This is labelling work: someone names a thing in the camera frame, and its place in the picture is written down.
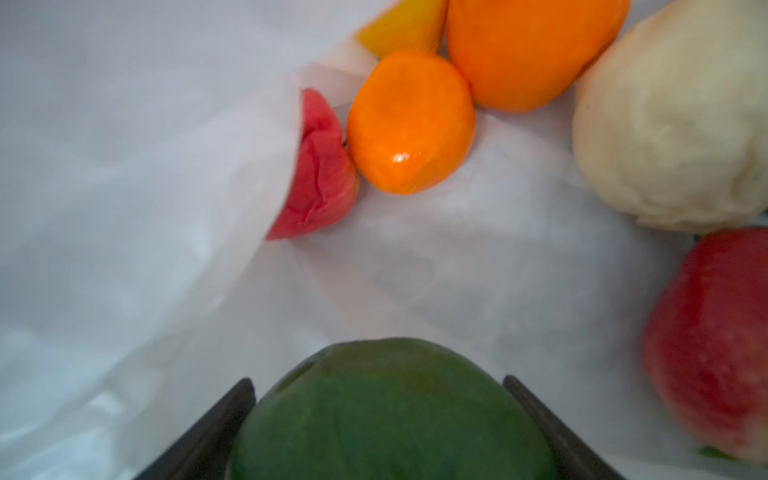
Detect white plastic bag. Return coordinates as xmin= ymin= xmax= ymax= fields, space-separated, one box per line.
xmin=1 ymin=1 xmax=767 ymax=479

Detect yellow fruit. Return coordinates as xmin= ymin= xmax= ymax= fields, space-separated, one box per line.
xmin=355 ymin=0 xmax=449 ymax=59

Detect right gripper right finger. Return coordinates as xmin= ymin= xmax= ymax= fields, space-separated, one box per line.
xmin=503 ymin=375 xmax=625 ymax=480

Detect orange fruit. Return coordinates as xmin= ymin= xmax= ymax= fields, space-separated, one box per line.
xmin=445 ymin=0 xmax=632 ymax=113

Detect red apple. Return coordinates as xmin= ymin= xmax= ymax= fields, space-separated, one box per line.
xmin=642 ymin=226 xmax=767 ymax=464

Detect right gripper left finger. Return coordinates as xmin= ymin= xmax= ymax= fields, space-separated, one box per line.
xmin=135 ymin=378 xmax=256 ymax=480

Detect small orange tangerine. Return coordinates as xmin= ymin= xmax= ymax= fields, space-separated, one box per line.
xmin=346 ymin=50 xmax=475 ymax=195

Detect pale white fruit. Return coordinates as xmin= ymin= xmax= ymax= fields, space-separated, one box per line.
xmin=572 ymin=1 xmax=767 ymax=234

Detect red fruit piece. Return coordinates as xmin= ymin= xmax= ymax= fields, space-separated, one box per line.
xmin=266 ymin=88 xmax=359 ymax=241

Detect green mango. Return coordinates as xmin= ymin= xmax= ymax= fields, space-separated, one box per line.
xmin=228 ymin=338 xmax=560 ymax=480

